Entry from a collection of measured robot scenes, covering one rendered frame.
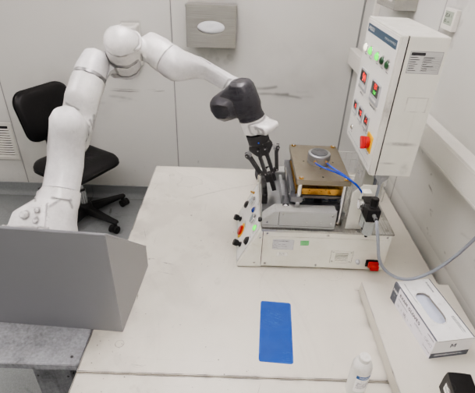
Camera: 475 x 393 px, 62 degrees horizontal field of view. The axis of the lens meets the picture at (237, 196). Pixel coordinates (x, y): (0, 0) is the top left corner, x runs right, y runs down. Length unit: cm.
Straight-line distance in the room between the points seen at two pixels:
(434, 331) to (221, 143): 211
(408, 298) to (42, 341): 110
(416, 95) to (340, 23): 161
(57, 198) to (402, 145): 105
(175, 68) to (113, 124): 171
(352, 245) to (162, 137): 191
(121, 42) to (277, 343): 105
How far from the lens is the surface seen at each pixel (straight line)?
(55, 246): 115
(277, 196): 149
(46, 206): 129
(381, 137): 128
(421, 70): 124
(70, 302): 129
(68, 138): 130
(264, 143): 136
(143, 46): 145
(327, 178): 135
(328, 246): 145
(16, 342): 140
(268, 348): 126
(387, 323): 135
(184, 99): 289
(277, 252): 145
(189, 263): 151
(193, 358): 124
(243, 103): 130
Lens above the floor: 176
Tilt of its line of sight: 33 degrees down
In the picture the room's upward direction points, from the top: 2 degrees clockwise
